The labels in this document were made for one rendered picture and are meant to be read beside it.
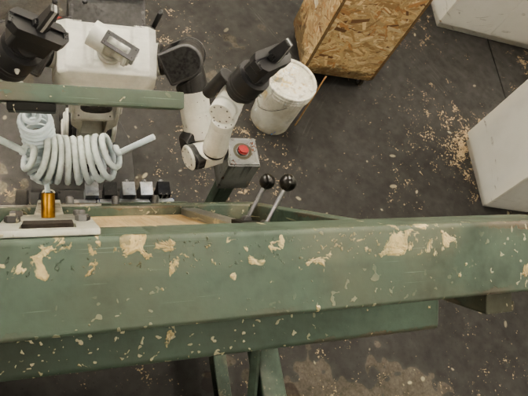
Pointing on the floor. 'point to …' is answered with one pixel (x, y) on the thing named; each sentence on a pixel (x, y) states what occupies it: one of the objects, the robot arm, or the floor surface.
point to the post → (218, 194)
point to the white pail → (284, 98)
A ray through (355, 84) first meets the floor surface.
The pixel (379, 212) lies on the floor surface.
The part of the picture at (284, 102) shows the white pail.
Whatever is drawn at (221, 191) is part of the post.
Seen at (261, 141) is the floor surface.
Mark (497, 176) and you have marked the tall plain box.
